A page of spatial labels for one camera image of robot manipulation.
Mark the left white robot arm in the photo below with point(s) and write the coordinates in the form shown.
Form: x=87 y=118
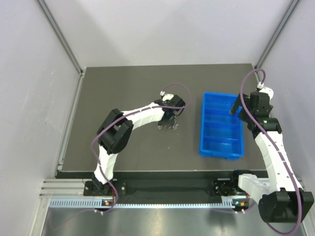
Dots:
x=114 y=133

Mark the right aluminium frame post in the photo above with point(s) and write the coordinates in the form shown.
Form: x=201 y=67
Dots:
x=277 y=32

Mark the grey slotted cable duct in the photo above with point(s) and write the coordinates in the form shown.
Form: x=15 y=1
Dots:
x=102 y=203

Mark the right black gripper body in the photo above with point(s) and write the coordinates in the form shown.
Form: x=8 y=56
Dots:
x=238 y=105

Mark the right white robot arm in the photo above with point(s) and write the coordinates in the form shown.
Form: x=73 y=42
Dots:
x=283 y=200

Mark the blue compartment bin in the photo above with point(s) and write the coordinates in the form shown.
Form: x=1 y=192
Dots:
x=221 y=133

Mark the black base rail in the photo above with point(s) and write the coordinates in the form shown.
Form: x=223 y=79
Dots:
x=152 y=185

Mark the aluminium frame post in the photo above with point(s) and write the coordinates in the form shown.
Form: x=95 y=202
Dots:
x=58 y=33
x=277 y=32

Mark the left aluminium frame post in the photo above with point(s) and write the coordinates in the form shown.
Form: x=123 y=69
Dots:
x=58 y=33

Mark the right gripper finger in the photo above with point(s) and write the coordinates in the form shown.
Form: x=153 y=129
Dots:
x=243 y=115
x=237 y=105

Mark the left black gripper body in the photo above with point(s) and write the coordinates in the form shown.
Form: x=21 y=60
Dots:
x=167 y=120

